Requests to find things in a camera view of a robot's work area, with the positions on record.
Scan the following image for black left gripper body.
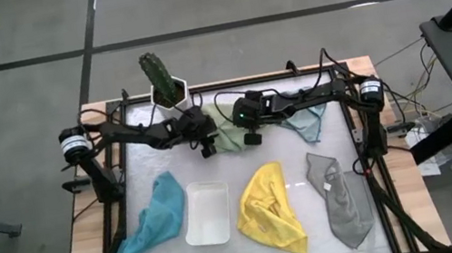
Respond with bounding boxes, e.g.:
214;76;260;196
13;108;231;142
160;102;221;151

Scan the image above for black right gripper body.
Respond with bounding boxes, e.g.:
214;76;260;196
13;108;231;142
226;86;283;135

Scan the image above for light green microfiber towel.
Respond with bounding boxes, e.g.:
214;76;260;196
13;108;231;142
199;96;255;158

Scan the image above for yellow microfiber towel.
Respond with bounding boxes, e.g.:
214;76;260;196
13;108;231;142
227;157;312;253

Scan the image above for light blue microfiber towel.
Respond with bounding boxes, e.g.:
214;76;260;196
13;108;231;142
274;83;334;149

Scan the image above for teal microfiber towel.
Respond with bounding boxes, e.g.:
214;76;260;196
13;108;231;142
98;168;197;253

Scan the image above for grey microfiber towel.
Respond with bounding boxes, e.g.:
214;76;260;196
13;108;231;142
301;142;381;253

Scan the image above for white hexagonal plant pot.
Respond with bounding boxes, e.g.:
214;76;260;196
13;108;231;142
147;73;195;120

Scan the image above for green cactus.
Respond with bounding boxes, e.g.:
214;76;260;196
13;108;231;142
137;47;182;109

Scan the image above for white plastic bin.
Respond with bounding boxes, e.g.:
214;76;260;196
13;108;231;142
175;176;239;251

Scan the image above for white papers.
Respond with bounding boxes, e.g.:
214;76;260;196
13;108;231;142
401;122;443;181

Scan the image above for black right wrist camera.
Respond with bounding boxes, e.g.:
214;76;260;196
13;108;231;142
242;129;265;149

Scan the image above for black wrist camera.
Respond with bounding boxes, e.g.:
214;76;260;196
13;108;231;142
198;135;220;160
242;129;265;149

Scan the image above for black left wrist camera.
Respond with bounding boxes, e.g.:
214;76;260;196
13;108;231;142
198;135;220;160

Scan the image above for black table frame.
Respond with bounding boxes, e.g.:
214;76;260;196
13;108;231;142
34;47;452;253

